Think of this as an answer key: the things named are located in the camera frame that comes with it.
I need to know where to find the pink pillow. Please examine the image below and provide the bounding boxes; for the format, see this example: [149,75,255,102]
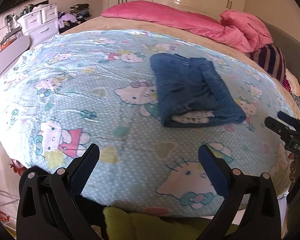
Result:
[220,10,273,53]

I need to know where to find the purple striped pillow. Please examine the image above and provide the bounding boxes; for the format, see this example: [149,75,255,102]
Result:
[246,44,291,92]

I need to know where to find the pile of clothes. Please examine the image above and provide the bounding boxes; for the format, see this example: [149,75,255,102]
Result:
[58,3,91,34]

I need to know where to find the light blue cartoon-cat bedsheet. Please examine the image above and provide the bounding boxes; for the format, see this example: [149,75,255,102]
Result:
[0,30,296,217]

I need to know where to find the right hand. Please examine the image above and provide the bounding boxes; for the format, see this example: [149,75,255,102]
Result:
[288,152,300,183]

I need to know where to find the beige bed blanket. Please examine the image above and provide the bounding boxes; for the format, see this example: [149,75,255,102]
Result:
[61,16,300,123]

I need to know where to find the white drawer unit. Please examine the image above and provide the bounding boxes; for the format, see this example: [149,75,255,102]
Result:
[17,3,59,48]

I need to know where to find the white curved footboard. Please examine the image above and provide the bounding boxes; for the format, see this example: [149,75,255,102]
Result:
[0,36,31,77]

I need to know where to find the pink duvet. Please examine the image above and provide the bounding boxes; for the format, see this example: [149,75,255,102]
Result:
[100,0,253,54]

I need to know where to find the grey upholstered headboard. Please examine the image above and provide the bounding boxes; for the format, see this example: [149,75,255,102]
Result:
[263,21,300,82]

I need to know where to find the cream pillow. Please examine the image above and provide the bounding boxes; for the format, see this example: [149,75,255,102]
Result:
[286,68,300,97]

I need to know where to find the blue denim lace-trimmed pants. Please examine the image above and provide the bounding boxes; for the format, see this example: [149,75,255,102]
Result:
[149,53,246,128]

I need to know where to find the green right sleeve forearm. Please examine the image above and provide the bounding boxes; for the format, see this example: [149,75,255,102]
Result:
[103,207,211,239]

